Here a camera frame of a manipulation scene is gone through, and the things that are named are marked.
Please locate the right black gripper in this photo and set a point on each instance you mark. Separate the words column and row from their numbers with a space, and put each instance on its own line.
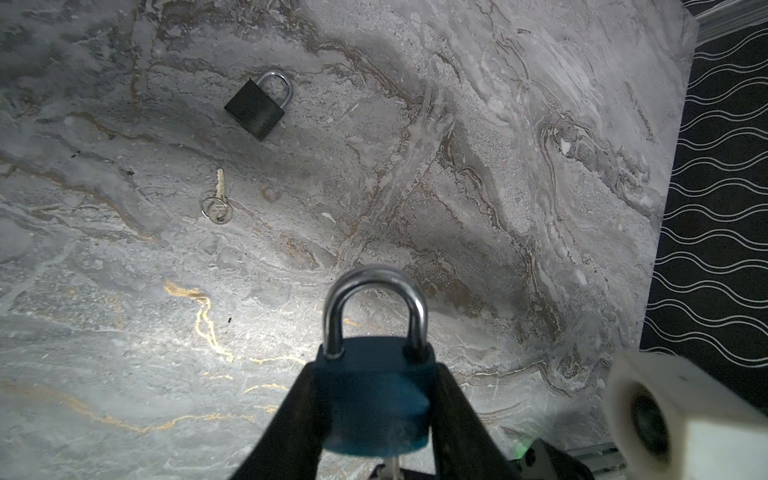
column 543, row 461

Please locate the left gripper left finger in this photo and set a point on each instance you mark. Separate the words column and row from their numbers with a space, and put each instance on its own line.
column 291, row 445

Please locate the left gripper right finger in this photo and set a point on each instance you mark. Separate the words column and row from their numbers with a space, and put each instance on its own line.
column 462, row 447

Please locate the blue padlock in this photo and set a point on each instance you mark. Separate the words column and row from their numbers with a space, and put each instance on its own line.
column 374, row 391

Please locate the black padlock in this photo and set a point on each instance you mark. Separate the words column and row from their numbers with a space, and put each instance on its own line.
column 254, row 110

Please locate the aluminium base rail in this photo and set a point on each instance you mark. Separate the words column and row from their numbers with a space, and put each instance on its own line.
column 603, row 460

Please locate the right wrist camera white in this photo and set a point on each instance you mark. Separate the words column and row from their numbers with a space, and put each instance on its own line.
column 671, row 420

